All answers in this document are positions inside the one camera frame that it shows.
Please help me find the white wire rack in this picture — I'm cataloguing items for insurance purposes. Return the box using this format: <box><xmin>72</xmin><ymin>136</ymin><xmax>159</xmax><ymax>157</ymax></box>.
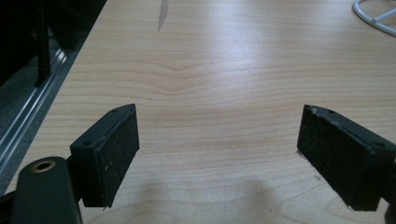
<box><xmin>352</xmin><ymin>0</ymin><xmax>396</xmax><ymax>37</ymax></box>

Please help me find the black metal stand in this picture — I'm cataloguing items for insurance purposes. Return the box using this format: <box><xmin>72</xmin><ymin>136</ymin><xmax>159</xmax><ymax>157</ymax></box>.
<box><xmin>33</xmin><ymin>0</ymin><xmax>52</xmax><ymax>88</ymax></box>

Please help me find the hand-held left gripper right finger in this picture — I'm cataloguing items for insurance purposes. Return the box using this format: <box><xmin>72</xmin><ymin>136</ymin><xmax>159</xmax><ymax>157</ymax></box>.
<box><xmin>296</xmin><ymin>104</ymin><xmax>396</xmax><ymax>212</ymax></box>

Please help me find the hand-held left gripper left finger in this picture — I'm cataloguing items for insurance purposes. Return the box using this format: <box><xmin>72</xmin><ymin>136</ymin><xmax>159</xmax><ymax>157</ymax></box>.
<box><xmin>69</xmin><ymin>103</ymin><xmax>140</xmax><ymax>209</ymax></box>

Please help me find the aluminium rail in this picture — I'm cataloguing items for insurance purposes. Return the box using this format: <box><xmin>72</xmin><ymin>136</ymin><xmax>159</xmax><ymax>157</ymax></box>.
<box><xmin>0</xmin><ymin>49</ymin><xmax>67</xmax><ymax>175</ymax></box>

